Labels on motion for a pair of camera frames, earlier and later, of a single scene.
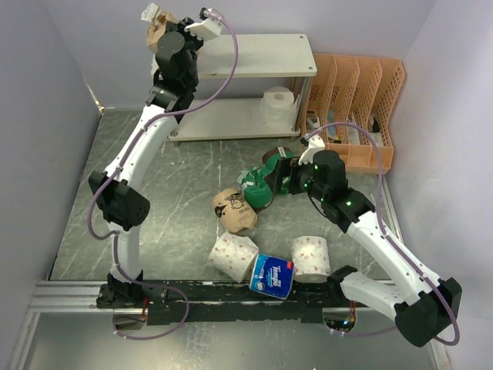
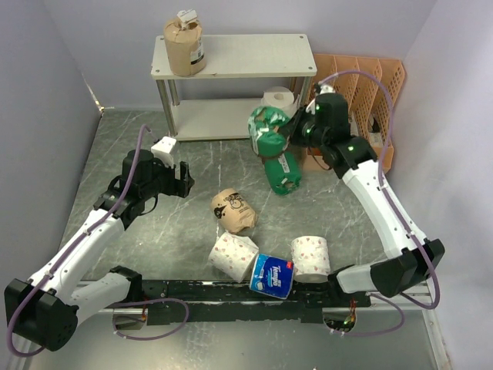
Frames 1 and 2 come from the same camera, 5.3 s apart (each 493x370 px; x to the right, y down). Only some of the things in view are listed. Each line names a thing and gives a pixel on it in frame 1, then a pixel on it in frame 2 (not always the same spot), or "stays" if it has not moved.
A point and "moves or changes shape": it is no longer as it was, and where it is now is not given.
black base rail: [219, 301] stays
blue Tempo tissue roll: [272, 276] stays
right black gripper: [275, 178] → [291, 129]
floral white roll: [310, 255] stays
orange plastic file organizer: [348, 104] stays
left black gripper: [179, 27] → [176, 186]
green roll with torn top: [256, 188] → [266, 125]
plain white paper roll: [279, 106] stays
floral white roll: [233, 255] stays
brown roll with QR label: [160, 19] moves or changes shape
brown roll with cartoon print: [233, 211] stays
